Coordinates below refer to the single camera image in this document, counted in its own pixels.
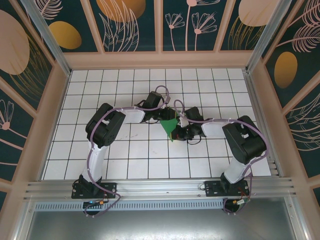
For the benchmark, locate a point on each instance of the green paper sheet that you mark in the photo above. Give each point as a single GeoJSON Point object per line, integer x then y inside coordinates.
{"type": "Point", "coordinates": [168, 126]}

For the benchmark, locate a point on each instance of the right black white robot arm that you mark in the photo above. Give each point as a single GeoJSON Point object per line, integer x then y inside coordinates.
{"type": "Point", "coordinates": [245, 142]}

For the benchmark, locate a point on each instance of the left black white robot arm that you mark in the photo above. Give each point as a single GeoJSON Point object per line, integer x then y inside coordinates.
{"type": "Point", "coordinates": [105, 127]}

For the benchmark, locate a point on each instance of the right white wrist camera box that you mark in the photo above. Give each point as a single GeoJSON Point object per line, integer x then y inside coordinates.
{"type": "Point", "coordinates": [182, 121]}

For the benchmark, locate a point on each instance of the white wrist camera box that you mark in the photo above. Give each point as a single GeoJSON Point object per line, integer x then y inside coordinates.
{"type": "Point", "coordinates": [165, 98]}
{"type": "Point", "coordinates": [182, 121]}

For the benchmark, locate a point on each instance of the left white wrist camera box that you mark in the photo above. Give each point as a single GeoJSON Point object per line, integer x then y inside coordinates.
{"type": "Point", "coordinates": [165, 98]}

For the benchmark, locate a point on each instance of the long aluminium mounting rail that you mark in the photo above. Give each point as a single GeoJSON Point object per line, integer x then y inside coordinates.
{"type": "Point", "coordinates": [160, 187]}

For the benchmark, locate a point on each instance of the aluminium side rail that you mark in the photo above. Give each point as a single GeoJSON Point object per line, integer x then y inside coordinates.
{"type": "Point", "coordinates": [253, 95]}

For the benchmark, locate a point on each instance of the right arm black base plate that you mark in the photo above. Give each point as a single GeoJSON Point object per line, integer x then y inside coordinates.
{"type": "Point", "coordinates": [212, 188]}

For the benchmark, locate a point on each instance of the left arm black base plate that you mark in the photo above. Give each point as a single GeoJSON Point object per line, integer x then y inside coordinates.
{"type": "Point", "coordinates": [110, 187]}

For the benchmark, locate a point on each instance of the aluminium frame post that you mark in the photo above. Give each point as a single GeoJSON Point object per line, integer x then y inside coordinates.
{"type": "Point", "coordinates": [50, 42]}
{"type": "Point", "coordinates": [265, 35]}

